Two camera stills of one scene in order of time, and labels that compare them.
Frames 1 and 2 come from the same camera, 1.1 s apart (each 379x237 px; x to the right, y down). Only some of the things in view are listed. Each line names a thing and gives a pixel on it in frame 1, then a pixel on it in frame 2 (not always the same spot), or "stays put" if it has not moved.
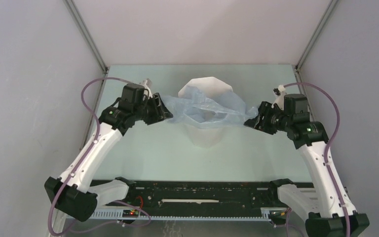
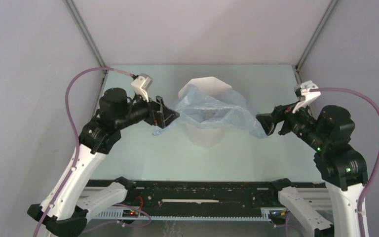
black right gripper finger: [257, 123] → [268, 121]
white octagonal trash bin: [212, 87] stays put
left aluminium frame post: [72, 8] stays put
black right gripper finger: [264, 110] → [279, 110]
